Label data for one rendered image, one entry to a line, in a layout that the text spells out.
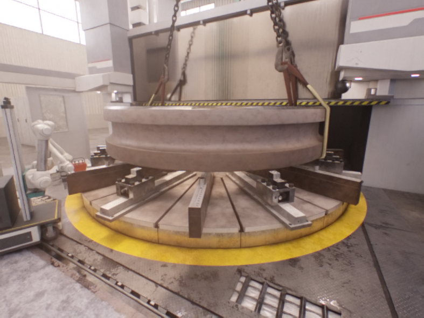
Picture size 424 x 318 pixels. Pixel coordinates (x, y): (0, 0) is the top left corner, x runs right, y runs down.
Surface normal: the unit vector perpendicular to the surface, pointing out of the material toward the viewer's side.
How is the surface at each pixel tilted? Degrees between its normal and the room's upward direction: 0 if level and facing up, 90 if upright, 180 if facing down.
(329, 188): 90
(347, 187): 90
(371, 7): 90
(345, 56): 90
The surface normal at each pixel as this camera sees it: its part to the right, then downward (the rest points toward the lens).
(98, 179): 0.65, 0.15
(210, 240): -0.03, 0.20
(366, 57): -0.47, 0.18
